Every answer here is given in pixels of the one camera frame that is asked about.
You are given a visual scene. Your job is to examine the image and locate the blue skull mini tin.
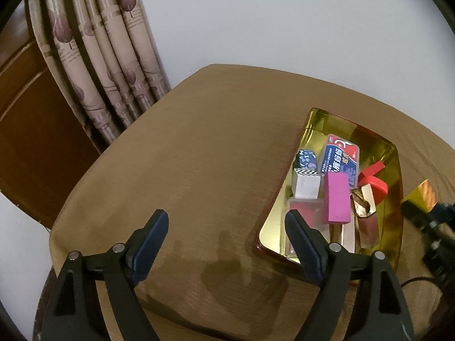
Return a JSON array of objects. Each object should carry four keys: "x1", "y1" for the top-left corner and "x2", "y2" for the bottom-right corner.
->
[{"x1": 293, "y1": 149, "x2": 318, "y2": 170}]

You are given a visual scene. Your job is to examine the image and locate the black white zigzag cube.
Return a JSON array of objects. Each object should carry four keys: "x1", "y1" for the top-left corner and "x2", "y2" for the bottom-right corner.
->
[{"x1": 291, "y1": 168, "x2": 321, "y2": 199}]

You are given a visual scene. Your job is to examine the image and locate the pink lip gloss gold cap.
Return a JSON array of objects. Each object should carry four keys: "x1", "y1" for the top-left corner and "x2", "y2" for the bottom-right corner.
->
[{"x1": 351, "y1": 184, "x2": 380, "y2": 249}]

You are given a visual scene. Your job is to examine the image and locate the yellow red striped cube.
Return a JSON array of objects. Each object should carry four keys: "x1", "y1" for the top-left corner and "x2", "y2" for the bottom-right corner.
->
[{"x1": 403, "y1": 179, "x2": 437, "y2": 213}]

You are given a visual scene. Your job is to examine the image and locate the clear box pink contents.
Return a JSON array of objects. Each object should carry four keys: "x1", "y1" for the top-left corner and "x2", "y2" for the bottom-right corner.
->
[{"x1": 281, "y1": 198, "x2": 330, "y2": 259}]

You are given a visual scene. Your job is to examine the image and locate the red tape measure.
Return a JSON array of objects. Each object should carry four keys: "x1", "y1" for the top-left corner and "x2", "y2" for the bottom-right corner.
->
[{"x1": 358, "y1": 176, "x2": 389, "y2": 204}]

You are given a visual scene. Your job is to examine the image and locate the tan fabric tablecloth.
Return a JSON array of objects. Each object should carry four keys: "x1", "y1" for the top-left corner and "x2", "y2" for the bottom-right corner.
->
[{"x1": 49, "y1": 65, "x2": 454, "y2": 340}]

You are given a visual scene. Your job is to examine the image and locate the black cable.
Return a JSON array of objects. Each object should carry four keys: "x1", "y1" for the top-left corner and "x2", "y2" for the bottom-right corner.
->
[{"x1": 400, "y1": 276, "x2": 442, "y2": 288}]

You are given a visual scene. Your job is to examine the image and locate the dental floss plastic box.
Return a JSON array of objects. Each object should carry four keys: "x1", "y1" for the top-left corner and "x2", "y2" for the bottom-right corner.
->
[{"x1": 318, "y1": 134, "x2": 359, "y2": 189}]

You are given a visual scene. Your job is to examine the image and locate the red wooden block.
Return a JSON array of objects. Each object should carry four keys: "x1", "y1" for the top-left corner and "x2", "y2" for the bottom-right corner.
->
[{"x1": 358, "y1": 160, "x2": 385, "y2": 184}]

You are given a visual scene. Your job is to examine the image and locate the brown wooden door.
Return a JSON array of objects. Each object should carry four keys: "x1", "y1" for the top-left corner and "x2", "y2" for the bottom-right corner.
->
[{"x1": 1, "y1": 1, "x2": 100, "y2": 228}]

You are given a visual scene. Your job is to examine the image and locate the gold red toffee tin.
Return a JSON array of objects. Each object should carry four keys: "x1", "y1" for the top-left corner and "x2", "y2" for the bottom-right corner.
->
[{"x1": 253, "y1": 108, "x2": 403, "y2": 277}]

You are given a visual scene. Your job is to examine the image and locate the pink rectangular block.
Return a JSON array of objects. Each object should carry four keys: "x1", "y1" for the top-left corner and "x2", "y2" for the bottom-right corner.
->
[{"x1": 324, "y1": 172, "x2": 351, "y2": 224}]

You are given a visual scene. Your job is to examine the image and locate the patterned beige curtain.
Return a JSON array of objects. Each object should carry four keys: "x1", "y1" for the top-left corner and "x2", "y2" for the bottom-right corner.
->
[{"x1": 28, "y1": 0, "x2": 169, "y2": 148}]

